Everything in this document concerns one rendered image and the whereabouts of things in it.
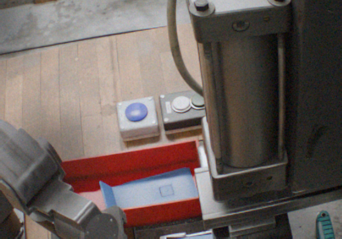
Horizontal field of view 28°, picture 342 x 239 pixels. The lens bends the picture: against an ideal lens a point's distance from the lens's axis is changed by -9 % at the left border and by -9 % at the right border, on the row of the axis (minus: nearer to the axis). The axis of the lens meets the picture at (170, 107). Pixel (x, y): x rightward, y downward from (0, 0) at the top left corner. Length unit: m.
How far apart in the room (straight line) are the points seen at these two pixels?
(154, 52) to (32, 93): 0.26
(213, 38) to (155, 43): 0.84
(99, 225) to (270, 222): 0.21
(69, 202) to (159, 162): 0.43
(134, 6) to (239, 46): 2.28
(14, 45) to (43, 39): 0.13
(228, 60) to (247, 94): 0.05
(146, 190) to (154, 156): 0.06
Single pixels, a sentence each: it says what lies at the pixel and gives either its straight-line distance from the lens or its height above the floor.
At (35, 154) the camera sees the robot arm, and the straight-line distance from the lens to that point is 0.86.
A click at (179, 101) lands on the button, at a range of 1.31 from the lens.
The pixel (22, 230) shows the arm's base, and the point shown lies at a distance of 1.24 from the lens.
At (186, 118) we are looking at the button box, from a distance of 1.30.
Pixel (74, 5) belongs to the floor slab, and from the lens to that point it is 3.02.
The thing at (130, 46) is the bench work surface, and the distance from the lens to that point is 1.48.
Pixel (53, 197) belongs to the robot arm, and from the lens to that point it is 0.88.
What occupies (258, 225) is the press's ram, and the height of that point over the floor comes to 1.16.
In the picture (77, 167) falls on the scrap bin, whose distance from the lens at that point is 1.26.
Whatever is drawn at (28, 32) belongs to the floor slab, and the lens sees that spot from 2.96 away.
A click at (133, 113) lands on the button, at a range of 1.31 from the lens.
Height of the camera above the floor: 1.93
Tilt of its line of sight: 49 degrees down
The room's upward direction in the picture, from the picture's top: 10 degrees counter-clockwise
